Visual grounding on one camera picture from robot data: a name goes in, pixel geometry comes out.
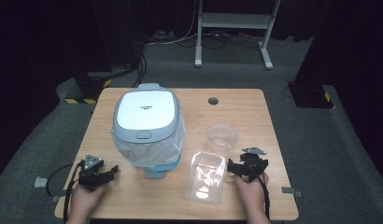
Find thin white cable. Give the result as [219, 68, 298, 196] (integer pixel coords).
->
[145, 0, 199, 47]

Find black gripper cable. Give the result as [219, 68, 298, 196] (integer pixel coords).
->
[63, 160, 85, 224]
[246, 161, 272, 220]

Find crumpled white paper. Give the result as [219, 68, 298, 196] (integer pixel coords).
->
[34, 175, 49, 189]

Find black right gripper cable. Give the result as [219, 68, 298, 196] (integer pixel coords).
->
[246, 161, 272, 220]

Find black looped floor cable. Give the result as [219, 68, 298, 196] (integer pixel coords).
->
[45, 163, 74, 198]

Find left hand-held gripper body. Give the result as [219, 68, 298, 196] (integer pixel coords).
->
[77, 153, 108, 192]

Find black stand base yellow stripes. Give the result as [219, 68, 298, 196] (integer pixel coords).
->
[64, 71, 113, 105]

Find translucent plastic trash bag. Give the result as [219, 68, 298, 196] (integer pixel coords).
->
[110, 117, 186, 171]

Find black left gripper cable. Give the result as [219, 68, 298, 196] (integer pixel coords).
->
[63, 160, 85, 224]

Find grey trash can white lid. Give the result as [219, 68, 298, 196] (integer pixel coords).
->
[110, 82, 186, 180]

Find bundle of floor cables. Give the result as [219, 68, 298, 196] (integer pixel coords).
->
[145, 29, 262, 50]

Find grey tape strip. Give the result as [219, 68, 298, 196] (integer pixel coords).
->
[51, 189, 68, 203]
[281, 186, 304, 198]

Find clear rectangular plastic tray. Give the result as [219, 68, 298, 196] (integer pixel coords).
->
[184, 150, 227, 205]

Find person's left hand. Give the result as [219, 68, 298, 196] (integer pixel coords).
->
[69, 181, 108, 218]

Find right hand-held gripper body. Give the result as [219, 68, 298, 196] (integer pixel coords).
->
[240, 147, 270, 184]

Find white metal stand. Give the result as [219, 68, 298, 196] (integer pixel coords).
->
[194, 0, 281, 71]

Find person's right hand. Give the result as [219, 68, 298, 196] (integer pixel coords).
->
[234, 172, 270, 217]

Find black stand base yellow mark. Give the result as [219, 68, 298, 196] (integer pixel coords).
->
[287, 81, 335, 109]

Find thick black floor cable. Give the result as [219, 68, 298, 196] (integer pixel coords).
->
[103, 51, 148, 89]

